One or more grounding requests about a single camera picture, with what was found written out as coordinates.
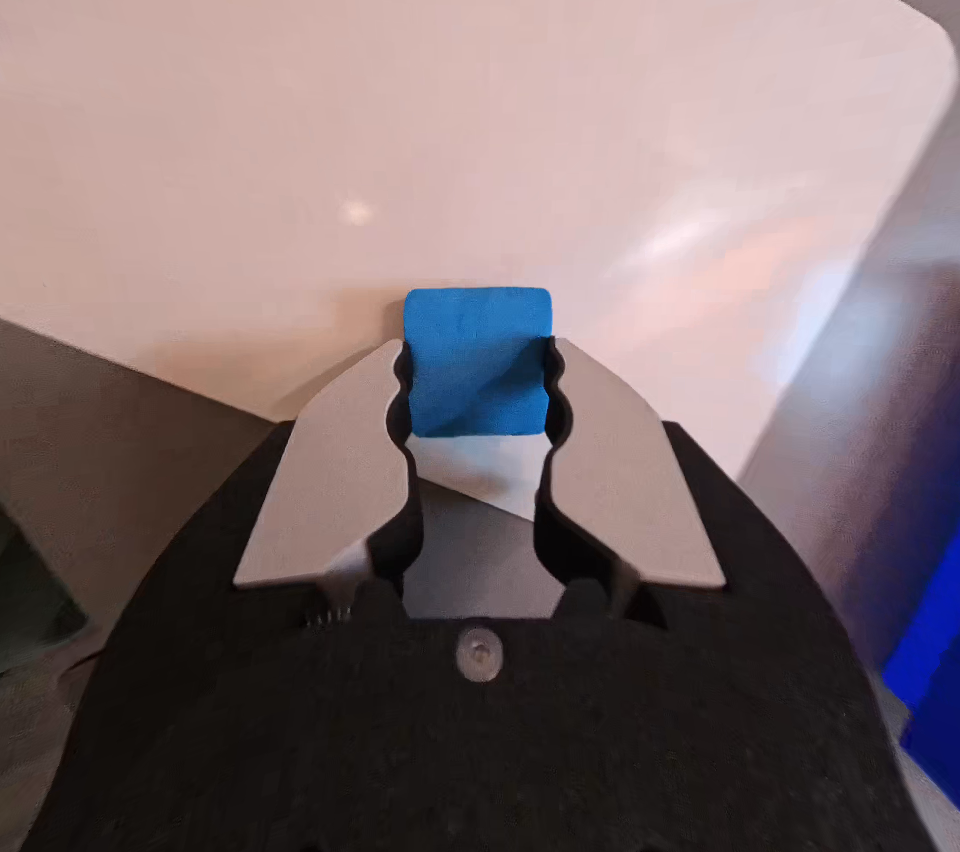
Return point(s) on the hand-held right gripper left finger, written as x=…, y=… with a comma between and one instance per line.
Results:
x=330, y=492

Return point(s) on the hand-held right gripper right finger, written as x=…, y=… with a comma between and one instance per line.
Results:
x=622, y=492

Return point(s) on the blue foam eraser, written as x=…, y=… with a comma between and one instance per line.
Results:
x=476, y=364

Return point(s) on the blue plastic bin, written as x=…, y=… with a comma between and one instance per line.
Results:
x=930, y=679

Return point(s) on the white whiteboard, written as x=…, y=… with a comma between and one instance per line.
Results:
x=450, y=79

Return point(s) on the person's green sweatshirt torso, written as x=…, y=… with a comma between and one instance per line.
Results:
x=34, y=589

